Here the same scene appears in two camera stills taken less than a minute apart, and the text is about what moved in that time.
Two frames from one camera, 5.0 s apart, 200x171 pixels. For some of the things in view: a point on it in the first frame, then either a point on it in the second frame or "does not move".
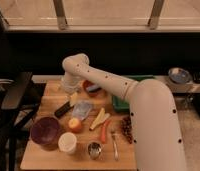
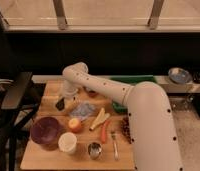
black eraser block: x=63 y=110 -> x=60 y=104
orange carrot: x=103 y=131 does not move
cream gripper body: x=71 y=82 does not move
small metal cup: x=94 y=150 does not move
